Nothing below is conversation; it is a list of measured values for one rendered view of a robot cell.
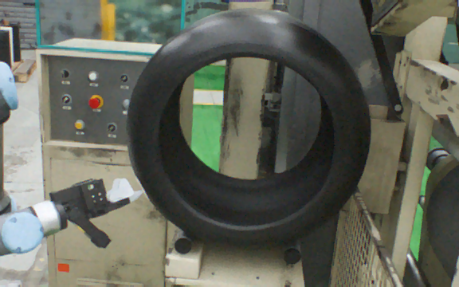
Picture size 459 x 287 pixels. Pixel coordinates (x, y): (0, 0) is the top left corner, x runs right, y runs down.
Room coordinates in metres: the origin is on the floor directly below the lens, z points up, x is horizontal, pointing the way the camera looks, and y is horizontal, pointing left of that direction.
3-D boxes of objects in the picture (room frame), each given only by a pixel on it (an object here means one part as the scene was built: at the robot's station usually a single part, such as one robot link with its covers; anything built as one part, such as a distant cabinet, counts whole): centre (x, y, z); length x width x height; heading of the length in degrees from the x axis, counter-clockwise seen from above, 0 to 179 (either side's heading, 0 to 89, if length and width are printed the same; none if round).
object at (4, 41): (7.47, 3.42, 0.38); 1.20 x 0.80 x 0.76; 14
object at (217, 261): (1.31, -0.06, 0.80); 0.37 x 0.36 x 0.02; 87
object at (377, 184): (1.51, -0.45, 1.05); 0.20 x 0.15 x 0.30; 177
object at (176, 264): (1.32, 0.08, 0.83); 0.36 x 0.09 x 0.06; 177
